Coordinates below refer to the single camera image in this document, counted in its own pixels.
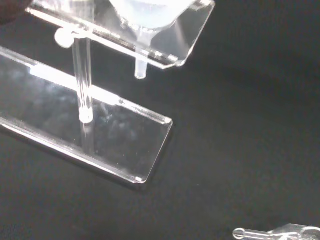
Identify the black bench cloth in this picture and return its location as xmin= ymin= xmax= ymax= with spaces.
xmin=0 ymin=0 xmax=320 ymax=240

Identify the clear acrylic funnel stand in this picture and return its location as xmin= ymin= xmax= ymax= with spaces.
xmin=0 ymin=0 xmax=216 ymax=192

